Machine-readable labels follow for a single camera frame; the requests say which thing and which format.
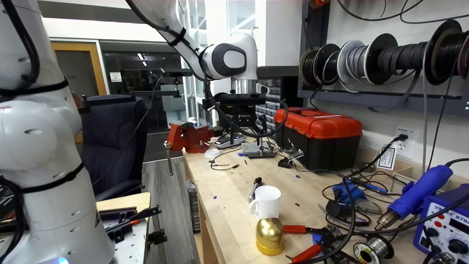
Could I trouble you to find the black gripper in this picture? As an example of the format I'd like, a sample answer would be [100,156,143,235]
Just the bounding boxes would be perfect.
[214,93,264,129]

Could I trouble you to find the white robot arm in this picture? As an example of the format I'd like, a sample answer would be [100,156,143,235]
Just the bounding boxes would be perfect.
[126,0,263,134]

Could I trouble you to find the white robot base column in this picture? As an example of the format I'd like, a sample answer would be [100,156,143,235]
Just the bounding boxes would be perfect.
[0,0,115,264]

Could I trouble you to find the white mug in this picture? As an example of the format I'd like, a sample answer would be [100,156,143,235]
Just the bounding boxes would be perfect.
[250,185,282,219]

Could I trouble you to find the grey metal plate device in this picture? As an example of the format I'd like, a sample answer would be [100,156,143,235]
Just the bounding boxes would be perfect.
[242,144,277,159]

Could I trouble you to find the red bench vise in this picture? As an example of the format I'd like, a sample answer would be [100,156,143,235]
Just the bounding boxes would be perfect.
[165,123,214,153]

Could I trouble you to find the helping hands clamp stand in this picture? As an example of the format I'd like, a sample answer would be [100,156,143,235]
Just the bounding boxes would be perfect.
[277,150,304,169]

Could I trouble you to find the red and black toolbox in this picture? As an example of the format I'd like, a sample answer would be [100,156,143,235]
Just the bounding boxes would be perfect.
[274,107,362,172]

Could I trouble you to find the dark blue office chair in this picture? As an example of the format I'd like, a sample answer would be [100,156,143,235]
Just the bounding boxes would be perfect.
[81,94,147,200]

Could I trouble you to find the gold round object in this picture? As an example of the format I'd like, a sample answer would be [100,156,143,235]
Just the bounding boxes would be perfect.
[255,219,285,257]

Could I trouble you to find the blue power adapter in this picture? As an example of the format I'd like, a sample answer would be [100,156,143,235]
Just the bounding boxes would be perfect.
[333,183,365,204]

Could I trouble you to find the side workbench with clamps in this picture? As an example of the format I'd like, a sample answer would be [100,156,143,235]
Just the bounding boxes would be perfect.
[97,192,167,264]

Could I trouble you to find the blue hot air gun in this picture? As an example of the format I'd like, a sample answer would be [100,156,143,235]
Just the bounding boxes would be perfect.
[376,164,453,230]

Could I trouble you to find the blue soldering station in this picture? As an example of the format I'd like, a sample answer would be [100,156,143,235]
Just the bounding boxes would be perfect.
[414,203,469,264]

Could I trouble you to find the red handled pliers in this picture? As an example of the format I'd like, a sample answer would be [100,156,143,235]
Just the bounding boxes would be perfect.
[283,225,323,264]

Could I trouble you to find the solder wire spool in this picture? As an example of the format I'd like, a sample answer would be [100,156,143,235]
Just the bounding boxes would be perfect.
[354,236,395,264]

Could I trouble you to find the wire spool rack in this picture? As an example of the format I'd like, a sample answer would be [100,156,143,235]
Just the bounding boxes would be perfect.
[299,0,469,113]

